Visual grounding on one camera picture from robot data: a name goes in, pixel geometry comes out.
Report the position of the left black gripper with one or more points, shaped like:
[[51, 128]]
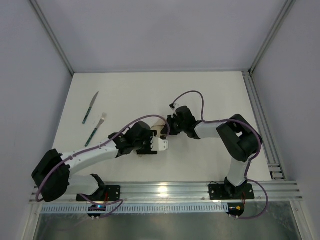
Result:
[[147, 152]]

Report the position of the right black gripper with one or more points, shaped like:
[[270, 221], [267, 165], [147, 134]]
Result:
[[170, 125]]

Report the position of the beige cloth napkin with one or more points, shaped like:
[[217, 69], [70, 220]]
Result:
[[158, 127]]

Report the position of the silver fork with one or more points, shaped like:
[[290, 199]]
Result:
[[101, 121]]

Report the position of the green handled knife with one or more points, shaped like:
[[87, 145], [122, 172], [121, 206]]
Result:
[[90, 107]]

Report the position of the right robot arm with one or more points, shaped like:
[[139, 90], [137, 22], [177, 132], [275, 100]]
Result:
[[240, 139]]

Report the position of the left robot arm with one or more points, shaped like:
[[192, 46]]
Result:
[[53, 174]]

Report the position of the left controller board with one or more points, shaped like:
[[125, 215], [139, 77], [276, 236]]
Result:
[[95, 212]]

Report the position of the controller board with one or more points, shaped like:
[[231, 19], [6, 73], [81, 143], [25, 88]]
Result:
[[95, 212], [235, 209]]

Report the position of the right controller board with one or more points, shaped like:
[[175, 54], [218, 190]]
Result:
[[235, 209]]

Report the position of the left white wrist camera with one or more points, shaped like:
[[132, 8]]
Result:
[[158, 144]]

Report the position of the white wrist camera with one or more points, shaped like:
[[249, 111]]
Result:
[[158, 144], [174, 107]]

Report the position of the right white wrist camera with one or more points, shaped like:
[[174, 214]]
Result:
[[174, 107]]

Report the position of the front aluminium rail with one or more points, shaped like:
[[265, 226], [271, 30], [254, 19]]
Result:
[[196, 192]]

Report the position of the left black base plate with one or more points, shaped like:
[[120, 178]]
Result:
[[108, 193]]

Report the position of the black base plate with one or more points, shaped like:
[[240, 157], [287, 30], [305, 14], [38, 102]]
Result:
[[108, 193], [226, 191]]

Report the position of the slotted cable duct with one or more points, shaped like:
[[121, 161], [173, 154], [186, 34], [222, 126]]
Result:
[[140, 208]]

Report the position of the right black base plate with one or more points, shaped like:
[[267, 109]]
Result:
[[226, 191]]

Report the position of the right aluminium side rail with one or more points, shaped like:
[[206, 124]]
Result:
[[269, 147]]

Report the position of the left frame post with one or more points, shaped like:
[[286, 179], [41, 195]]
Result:
[[51, 34]]

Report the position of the frame post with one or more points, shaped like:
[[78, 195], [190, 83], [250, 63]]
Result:
[[51, 34], [272, 33]]

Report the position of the right frame post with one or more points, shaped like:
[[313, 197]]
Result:
[[272, 33]]

